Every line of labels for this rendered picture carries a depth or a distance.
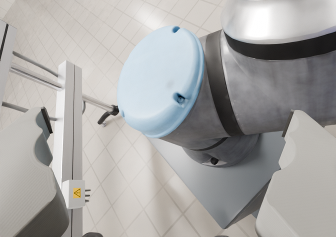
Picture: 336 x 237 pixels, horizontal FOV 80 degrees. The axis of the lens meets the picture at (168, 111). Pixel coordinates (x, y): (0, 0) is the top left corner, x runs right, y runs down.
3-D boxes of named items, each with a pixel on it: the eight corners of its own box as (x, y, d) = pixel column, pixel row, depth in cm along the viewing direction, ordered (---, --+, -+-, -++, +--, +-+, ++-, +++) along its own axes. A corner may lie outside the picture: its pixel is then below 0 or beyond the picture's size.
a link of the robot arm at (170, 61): (163, 85, 36) (105, 41, 25) (242, 63, 29) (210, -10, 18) (162, 154, 32) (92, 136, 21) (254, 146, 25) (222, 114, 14)
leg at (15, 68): (121, 114, 156) (7, 67, 94) (113, 118, 159) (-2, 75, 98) (120, 104, 160) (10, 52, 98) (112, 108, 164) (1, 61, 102)
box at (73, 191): (85, 206, 95) (68, 207, 88) (78, 208, 97) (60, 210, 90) (85, 180, 100) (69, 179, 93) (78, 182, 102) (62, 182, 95)
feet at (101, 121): (148, 106, 154) (137, 100, 143) (102, 129, 174) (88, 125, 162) (147, 97, 158) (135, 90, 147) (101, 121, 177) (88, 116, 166)
